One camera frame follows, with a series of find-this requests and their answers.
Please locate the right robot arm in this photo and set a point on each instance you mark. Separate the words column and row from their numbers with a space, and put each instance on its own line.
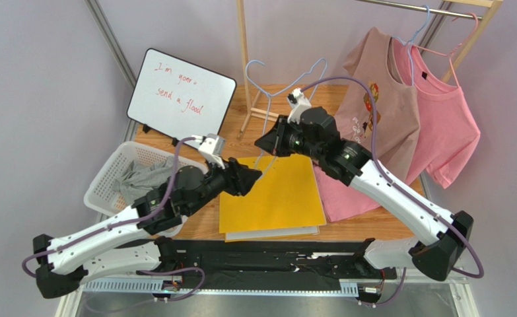
column 441, row 239

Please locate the pink wire hanger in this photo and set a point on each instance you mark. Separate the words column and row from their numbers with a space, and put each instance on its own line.
column 452, row 69

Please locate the white plastic laundry basket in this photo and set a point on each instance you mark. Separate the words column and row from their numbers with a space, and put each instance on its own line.
column 101, row 198

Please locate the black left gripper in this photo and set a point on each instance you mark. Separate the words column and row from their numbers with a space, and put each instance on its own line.
column 239, row 177

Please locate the yellow ring binder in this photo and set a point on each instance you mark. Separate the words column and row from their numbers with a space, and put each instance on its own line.
column 284, row 202

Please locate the light blue wire hanger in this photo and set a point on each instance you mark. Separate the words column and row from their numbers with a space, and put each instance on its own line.
column 267, row 115

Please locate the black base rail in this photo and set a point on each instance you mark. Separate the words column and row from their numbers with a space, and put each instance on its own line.
column 255, row 266

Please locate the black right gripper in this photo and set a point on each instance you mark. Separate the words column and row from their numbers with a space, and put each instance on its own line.
column 280, row 137

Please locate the white dry-erase board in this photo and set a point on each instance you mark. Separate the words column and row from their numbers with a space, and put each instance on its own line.
column 179, row 98

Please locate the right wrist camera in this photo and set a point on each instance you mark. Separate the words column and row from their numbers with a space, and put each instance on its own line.
column 299, row 104

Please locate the bright pink t shirt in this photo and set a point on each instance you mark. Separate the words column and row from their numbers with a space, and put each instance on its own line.
column 448, row 133

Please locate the grey t shirt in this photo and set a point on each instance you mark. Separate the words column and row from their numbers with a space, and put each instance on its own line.
column 137, row 180

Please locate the dusty pink printed t shirt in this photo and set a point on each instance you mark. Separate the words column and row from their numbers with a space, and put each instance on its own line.
column 389, row 111

